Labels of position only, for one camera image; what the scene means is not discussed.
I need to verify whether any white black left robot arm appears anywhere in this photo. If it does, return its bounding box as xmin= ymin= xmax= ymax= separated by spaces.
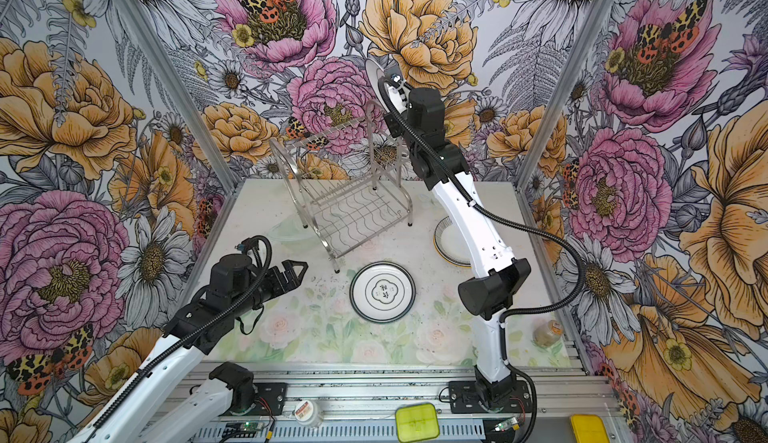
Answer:
xmin=72 ymin=253 xmax=308 ymax=442

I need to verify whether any green square box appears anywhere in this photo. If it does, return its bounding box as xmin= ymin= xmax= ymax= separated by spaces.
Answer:
xmin=395 ymin=403 xmax=441 ymax=443

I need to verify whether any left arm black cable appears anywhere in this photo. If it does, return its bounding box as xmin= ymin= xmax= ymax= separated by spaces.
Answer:
xmin=83 ymin=234 xmax=274 ymax=438

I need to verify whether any black line flower plate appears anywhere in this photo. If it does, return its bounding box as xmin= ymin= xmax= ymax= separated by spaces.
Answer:
xmin=349 ymin=261 xmax=416 ymax=324

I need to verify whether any black striped rim plate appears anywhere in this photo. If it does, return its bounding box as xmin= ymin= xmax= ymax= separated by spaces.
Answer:
xmin=433 ymin=216 xmax=471 ymax=268

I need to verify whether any aluminium corner post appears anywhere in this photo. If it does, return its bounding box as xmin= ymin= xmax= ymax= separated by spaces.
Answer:
xmin=112 ymin=0 xmax=239 ymax=195
xmin=515 ymin=0 xmax=616 ymax=190

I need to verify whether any yellow box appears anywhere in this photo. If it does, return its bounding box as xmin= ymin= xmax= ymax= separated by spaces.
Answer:
xmin=570 ymin=414 xmax=611 ymax=443

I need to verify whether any left aluminium corner post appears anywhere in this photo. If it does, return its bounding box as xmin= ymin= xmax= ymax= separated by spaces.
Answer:
xmin=112 ymin=0 xmax=239 ymax=195

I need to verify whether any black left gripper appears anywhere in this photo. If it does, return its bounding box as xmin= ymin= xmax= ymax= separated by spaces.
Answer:
xmin=232 ymin=260 xmax=308 ymax=316

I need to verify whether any silver wire dish rack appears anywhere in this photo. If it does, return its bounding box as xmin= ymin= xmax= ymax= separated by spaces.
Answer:
xmin=269 ymin=101 xmax=414 ymax=274

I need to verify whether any green circuit board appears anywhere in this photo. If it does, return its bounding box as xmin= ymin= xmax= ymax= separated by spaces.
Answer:
xmin=221 ymin=421 xmax=272 ymax=442

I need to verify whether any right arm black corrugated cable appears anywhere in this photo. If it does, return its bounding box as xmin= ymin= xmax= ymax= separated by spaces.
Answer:
xmin=377 ymin=75 xmax=586 ymax=443

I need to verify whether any round tape roll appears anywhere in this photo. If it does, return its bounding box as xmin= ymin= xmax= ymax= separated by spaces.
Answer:
xmin=293 ymin=399 xmax=324 ymax=428

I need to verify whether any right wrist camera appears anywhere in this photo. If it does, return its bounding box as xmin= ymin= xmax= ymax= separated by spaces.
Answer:
xmin=382 ymin=72 xmax=410 ymax=111

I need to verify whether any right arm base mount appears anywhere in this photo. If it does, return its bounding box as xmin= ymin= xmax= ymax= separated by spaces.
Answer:
xmin=447 ymin=375 xmax=532 ymax=414

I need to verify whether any small clear plastic bottle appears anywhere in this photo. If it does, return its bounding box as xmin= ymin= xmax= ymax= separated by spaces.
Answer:
xmin=533 ymin=319 xmax=564 ymax=348

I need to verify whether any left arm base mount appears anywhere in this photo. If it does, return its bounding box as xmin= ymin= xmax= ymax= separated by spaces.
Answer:
xmin=243 ymin=382 xmax=288 ymax=417

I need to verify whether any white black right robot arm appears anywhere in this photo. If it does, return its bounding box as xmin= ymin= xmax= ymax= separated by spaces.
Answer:
xmin=378 ymin=78 xmax=530 ymax=384

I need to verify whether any right aluminium corner post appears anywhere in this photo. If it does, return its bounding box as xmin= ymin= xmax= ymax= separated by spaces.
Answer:
xmin=515 ymin=0 xmax=616 ymax=190

